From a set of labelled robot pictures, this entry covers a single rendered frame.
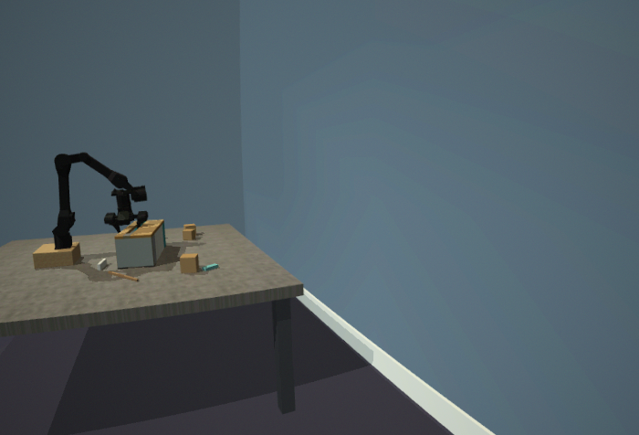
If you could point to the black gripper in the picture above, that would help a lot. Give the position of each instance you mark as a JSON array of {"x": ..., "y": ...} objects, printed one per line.
[{"x": 112, "y": 218}]

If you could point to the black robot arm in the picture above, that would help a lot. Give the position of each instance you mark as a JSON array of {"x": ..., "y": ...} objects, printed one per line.
[{"x": 62, "y": 237}]

